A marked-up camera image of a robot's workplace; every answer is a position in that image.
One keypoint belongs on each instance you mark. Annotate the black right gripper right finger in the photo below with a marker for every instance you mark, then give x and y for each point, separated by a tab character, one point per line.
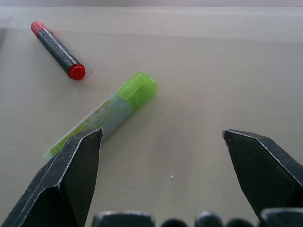
265	170

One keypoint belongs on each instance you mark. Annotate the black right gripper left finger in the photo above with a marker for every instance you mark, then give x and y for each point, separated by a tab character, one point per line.
61	184

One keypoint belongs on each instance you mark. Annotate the black marker with red caps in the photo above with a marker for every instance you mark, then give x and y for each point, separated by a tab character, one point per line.
56	49

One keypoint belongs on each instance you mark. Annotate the green highlighter pen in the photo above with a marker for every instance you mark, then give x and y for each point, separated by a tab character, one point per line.
111	111

